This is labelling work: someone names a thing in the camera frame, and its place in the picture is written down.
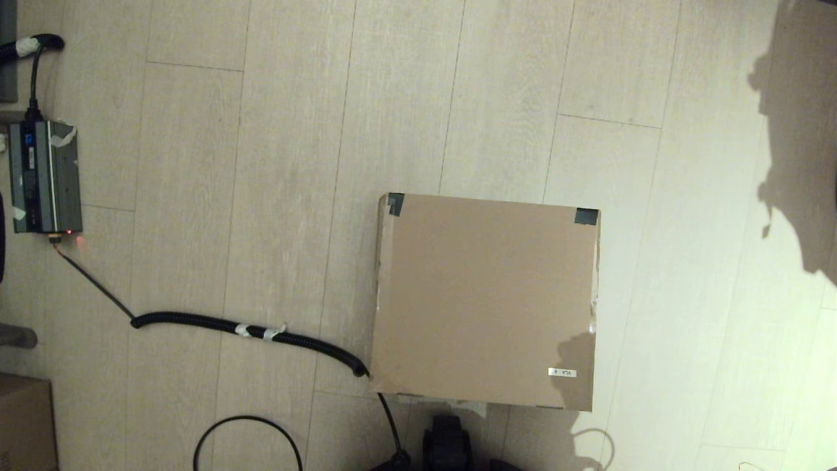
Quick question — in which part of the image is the grey furniture foot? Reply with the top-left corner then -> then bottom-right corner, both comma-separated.
0,323 -> 38,349

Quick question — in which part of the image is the grey power supply unit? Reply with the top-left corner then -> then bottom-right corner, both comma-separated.
8,120 -> 84,235

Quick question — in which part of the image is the black power cord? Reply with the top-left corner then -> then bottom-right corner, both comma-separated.
26,44 -> 46,125

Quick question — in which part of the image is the black corrugated floor cable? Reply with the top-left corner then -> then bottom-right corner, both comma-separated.
51,234 -> 411,470

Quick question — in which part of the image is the thin black cable loop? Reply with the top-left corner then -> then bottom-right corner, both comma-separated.
193,415 -> 305,471

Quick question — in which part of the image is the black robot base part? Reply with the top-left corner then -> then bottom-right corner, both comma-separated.
422,413 -> 473,471

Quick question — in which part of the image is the dark grey furniture edge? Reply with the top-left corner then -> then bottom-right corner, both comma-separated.
0,0 -> 18,103

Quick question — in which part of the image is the black hose with white tape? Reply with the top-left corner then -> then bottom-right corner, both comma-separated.
0,34 -> 66,65

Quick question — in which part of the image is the brown cardboard shoe box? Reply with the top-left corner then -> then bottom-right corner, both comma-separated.
369,192 -> 601,413

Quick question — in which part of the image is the small brown cardboard carton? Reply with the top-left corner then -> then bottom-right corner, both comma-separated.
0,373 -> 60,471

